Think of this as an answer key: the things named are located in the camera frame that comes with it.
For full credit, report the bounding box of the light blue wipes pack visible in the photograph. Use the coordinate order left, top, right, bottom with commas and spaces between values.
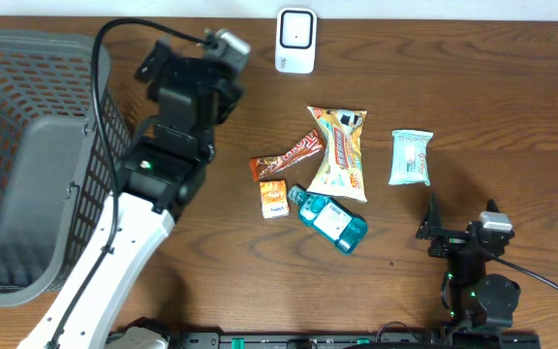
388, 130, 433, 186

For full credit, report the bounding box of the teal mouthwash bottle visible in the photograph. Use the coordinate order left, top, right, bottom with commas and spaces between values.
288, 184, 368, 255

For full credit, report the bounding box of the yellow snack bag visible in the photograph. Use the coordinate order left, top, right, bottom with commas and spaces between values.
307, 107, 367, 203

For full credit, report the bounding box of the small orange box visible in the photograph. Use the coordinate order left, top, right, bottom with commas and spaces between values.
260, 180, 290, 219

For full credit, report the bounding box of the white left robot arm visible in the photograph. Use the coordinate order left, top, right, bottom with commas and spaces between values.
19, 30, 250, 348

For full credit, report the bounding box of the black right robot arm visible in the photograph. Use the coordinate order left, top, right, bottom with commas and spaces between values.
416, 196, 520, 332

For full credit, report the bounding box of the white barcode scanner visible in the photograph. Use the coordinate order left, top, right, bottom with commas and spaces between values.
275, 8, 318, 75

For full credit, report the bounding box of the dark grey plastic basket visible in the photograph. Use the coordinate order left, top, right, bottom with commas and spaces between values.
0, 30, 131, 306

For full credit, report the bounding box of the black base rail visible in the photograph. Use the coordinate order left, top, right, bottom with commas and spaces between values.
107, 330, 543, 349

